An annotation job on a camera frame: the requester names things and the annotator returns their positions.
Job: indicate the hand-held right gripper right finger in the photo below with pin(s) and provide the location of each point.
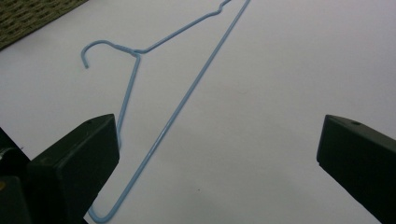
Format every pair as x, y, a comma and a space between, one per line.
358, 155

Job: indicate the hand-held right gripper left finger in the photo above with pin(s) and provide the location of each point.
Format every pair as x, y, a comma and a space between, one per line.
74, 161

